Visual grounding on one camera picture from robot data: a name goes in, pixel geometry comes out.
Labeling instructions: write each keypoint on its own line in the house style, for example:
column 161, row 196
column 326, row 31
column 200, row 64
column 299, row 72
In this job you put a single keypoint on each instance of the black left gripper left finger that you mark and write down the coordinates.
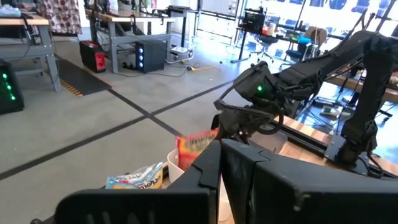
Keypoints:
column 140, row 205

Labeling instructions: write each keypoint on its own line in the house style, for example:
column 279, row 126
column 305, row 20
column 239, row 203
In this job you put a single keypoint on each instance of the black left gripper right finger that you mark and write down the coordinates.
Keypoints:
column 311, row 202

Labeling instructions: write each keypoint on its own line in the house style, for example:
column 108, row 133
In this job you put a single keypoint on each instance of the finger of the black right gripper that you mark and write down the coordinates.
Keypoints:
column 216, row 123

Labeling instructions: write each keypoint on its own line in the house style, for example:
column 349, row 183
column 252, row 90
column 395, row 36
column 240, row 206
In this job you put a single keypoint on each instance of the light blue Maruchan ramen pack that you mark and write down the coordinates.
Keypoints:
column 136, row 180

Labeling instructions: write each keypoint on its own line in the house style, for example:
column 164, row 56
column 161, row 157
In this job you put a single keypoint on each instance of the red Maruchan ramen pack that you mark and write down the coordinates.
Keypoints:
column 192, row 149

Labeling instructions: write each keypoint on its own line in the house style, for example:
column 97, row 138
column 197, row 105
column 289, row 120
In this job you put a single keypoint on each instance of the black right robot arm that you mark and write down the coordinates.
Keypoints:
column 367, row 93

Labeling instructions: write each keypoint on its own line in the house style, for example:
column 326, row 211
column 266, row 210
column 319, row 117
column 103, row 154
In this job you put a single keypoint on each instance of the white plastic bin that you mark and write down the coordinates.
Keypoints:
column 174, row 168

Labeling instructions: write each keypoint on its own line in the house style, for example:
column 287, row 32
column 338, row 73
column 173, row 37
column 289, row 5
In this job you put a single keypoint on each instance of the black computer tower blue lights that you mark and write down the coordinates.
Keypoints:
column 152, row 56

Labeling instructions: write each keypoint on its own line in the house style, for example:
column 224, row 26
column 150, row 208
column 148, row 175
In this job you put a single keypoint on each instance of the grey desk wooden top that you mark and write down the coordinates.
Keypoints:
column 43, row 51
column 140, row 38

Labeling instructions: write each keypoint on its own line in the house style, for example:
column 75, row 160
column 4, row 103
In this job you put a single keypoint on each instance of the red and black box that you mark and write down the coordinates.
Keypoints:
column 93, row 57

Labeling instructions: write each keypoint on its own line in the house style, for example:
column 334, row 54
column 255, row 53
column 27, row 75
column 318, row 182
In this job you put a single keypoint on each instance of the black hazard-striped floor mat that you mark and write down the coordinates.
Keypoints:
column 81, row 77

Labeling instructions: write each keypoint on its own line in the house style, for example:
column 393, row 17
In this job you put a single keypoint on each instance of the black computer tower green lights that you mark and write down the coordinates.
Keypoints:
column 12, row 99

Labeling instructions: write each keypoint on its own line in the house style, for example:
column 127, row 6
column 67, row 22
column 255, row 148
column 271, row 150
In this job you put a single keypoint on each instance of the white red-dotted cloth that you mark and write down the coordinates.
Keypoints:
column 62, row 15

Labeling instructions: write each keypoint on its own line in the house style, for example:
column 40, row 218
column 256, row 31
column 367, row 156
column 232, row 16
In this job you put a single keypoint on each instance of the black aluminium rig frame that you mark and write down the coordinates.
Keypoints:
column 301, row 137

